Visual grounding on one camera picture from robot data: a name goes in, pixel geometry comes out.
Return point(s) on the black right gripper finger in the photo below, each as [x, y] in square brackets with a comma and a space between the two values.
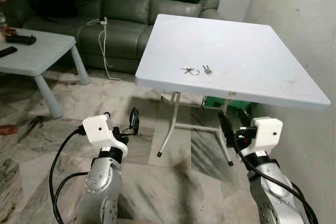
[244, 117]
[226, 127]

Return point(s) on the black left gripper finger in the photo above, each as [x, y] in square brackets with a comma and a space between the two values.
[106, 115]
[134, 120]

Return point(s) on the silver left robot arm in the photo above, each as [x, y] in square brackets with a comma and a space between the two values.
[100, 187]

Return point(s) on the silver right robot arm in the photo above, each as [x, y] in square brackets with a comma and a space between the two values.
[273, 203]

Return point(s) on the green box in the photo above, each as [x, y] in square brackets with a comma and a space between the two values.
[239, 104]

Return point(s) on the white folding table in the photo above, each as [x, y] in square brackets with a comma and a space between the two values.
[236, 56]

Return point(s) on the grey plastic coffee table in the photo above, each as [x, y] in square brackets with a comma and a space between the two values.
[42, 51]

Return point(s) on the red sandal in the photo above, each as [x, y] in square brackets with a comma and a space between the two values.
[6, 130]

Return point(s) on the green leather sofa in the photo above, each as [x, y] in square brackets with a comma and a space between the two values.
[131, 9]

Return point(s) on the long black remote control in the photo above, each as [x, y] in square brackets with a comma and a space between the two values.
[21, 40]

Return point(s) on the small black remote control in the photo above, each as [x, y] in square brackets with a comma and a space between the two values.
[8, 52]

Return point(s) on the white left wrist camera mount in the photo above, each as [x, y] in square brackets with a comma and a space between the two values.
[100, 129]

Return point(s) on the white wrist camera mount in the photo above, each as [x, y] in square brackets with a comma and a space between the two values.
[266, 132]
[100, 129]

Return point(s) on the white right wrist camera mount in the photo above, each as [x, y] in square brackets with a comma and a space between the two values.
[266, 132]

